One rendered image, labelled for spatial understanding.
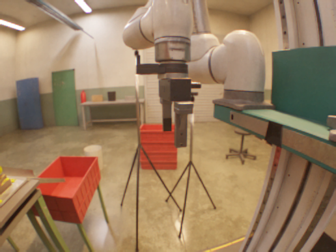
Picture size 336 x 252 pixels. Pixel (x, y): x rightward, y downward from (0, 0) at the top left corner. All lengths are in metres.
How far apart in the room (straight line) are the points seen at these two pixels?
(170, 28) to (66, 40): 6.49
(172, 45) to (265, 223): 0.80
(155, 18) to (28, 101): 6.82
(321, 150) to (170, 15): 0.41
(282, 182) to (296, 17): 0.63
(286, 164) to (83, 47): 6.32
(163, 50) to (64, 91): 6.27
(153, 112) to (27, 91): 4.85
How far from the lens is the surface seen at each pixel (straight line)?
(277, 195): 0.79
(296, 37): 0.68
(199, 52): 0.68
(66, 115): 6.65
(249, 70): 0.57
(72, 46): 6.64
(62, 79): 6.61
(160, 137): 2.57
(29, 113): 7.13
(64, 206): 1.14
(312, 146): 0.38
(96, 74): 6.12
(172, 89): 0.36
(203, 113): 6.10
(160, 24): 0.41
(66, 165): 1.71
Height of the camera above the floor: 1.36
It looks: 14 degrees down
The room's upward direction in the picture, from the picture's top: straight up
